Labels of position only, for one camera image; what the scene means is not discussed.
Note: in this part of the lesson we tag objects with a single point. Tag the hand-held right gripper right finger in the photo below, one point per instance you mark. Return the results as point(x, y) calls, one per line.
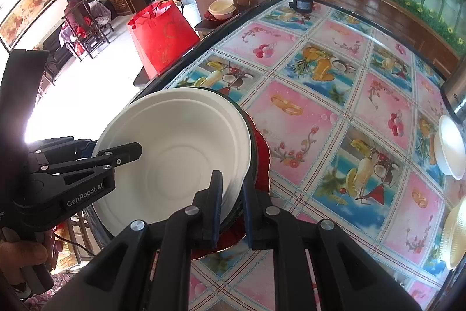
point(247, 216)

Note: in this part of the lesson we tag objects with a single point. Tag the dark green plastic bowl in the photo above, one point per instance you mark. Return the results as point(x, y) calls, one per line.
point(236, 212)

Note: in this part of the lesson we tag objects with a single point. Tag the small red plate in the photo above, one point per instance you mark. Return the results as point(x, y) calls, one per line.
point(206, 16)

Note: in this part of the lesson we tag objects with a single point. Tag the dark wooden stool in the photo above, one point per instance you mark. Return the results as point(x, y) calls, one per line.
point(214, 27)

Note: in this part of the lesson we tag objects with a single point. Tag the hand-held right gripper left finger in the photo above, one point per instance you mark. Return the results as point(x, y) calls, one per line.
point(219, 203)

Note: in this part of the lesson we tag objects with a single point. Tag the white waste bin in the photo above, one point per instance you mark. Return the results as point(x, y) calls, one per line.
point(191, 10)

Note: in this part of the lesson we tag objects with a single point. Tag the person's left hand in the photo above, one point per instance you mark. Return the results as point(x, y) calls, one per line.
point(22, 254)

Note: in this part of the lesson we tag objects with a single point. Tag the red gift bag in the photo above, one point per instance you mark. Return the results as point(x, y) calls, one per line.
point(160, 37)

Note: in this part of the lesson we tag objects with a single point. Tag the cream plastic bowl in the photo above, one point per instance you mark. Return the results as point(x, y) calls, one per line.
point(220, 6)

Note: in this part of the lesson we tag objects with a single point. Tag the white paper bowl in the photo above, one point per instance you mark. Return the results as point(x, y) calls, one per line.
point(174, 136)
point(449, 150)

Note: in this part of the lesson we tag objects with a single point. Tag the fruit print tablecloth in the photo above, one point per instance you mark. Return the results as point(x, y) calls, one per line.
point(327, 107)

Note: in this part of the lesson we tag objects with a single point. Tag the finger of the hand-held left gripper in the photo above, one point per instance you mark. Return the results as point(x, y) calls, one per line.
point(127, 152)
point(85, 146)

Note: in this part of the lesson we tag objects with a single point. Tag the framed wall painting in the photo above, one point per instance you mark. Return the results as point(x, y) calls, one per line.
point(25, 12)

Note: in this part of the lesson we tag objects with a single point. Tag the stainless steel thermos kettle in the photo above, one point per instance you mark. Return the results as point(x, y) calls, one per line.
point(457, 92)

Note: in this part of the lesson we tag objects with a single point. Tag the dark wooden chair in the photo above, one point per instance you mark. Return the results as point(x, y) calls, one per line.
point(93, 30)

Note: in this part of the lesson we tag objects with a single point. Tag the black sofa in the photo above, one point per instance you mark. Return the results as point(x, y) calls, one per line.
point(54, 48)

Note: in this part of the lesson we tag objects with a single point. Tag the red gold-rimmed scalloped plate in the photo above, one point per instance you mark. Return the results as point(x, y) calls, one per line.
point(261, 158)

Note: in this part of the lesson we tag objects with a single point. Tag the cream disposable bowl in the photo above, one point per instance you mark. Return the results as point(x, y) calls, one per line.
point(455, 234)

